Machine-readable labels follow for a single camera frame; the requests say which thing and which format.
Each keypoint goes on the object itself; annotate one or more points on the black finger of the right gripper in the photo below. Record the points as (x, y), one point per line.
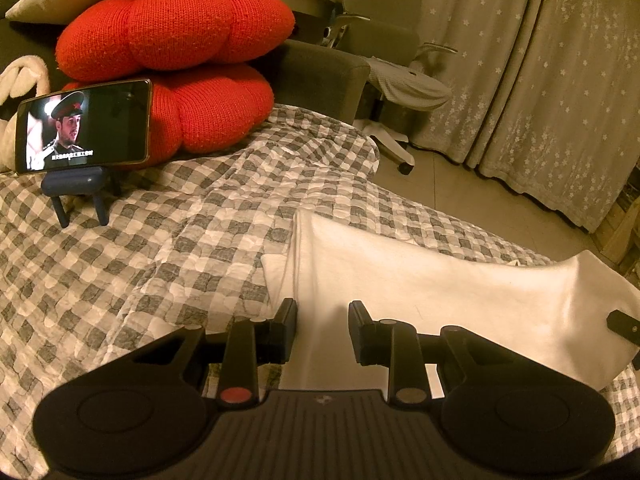
(624, 325)

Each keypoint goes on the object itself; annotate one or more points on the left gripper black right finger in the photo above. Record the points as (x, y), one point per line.
(394, 345)

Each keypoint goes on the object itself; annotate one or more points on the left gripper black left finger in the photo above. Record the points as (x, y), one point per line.
(248, 344)

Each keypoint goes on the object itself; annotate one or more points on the white Pooh t-shirt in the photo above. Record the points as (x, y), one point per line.
(553, 314)

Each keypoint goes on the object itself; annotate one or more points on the wooden shelf unit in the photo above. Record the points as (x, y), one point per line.
(617, 237)

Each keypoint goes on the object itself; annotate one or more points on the grey checkered bed quilt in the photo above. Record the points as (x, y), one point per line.
(183, 246)

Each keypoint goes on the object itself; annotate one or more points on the black phone stand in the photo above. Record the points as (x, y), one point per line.
(77, 181)

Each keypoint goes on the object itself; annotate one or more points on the grey garment on chair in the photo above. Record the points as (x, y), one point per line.
(403, 86)

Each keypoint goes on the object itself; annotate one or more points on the grey star curtain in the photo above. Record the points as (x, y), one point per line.
(544, 96)

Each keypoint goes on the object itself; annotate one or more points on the smartphone playing video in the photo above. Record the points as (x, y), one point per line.
(99, 125)

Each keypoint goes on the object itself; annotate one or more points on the red knitted cushion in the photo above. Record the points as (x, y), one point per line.
(197, 53)

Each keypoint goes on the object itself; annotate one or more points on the grey office chair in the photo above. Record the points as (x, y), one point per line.
(384, 29)

